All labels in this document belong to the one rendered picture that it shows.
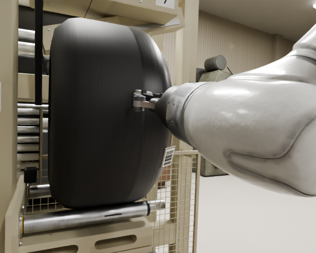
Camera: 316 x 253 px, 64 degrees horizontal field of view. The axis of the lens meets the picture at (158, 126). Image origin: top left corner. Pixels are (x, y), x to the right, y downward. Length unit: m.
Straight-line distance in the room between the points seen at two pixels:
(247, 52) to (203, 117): 7.25
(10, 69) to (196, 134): 0.60
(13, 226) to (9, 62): 0.40
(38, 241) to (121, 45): 0.53
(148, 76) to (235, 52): 6.55
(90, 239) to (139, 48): 0.51
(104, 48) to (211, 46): 5.95
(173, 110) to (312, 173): 0.18
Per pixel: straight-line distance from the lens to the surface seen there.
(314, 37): 0.33
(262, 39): 8.08
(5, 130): 0.77
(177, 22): 1.39
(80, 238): 0.74
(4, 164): 0.78
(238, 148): 0.22
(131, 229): 0.77
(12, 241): 0.72
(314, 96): 0.22
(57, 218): 0.74
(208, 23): 6.61
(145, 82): 0.62
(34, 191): 1.00
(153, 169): 0.66
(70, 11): 1.30
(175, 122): 0.32
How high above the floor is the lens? 1.19
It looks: 3 degrees down
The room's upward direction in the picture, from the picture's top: 2 degrees clockwise
